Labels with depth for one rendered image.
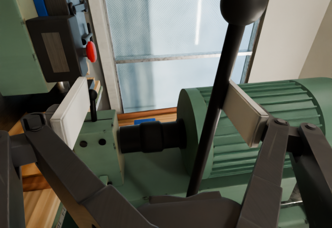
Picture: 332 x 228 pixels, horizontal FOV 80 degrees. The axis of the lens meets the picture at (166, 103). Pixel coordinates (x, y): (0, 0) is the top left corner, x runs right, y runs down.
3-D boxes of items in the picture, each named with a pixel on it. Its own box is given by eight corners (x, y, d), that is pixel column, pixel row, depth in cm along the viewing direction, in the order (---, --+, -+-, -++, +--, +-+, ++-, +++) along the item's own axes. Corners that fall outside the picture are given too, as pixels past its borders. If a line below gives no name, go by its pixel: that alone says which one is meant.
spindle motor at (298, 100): (175, 74, 42) (308, 64, 46) (175, 139, 51) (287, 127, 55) (198, 122, 27) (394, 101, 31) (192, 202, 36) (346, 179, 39)
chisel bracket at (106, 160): (69, 112, 37) (116, 108, 38) (86, 165, 44) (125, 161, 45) (57, 137, 31) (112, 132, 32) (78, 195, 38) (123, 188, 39)
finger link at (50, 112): (46, 169, 11) (-12, 171, 11) (71, 120, 16) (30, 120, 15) (40, 149, 11) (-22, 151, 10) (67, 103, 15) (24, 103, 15)
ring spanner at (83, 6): (83, -1, 35) (86, -1, 35) (85, 12, 36) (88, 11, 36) (66, 2, 26) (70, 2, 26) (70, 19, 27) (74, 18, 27)
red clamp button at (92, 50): (87, 39, 30) (95, 39, 30) (92, 58, 31) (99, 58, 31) (83, 44, 27) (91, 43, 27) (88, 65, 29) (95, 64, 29)
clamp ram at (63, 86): (34, 51, 35) (87, 48, 36) (48, 89, 39) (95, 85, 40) (7, 68, 28) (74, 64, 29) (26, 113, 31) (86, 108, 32)
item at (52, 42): (54, -11, 33) (89, -12, 33) (71, 56, 38) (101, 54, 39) (12, -10, 21) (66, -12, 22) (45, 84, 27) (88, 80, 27)
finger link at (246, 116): (260, 115, 14) (270, 115, 14) (223, 77, 20) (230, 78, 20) (249, 148, 15) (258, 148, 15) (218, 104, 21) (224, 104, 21)
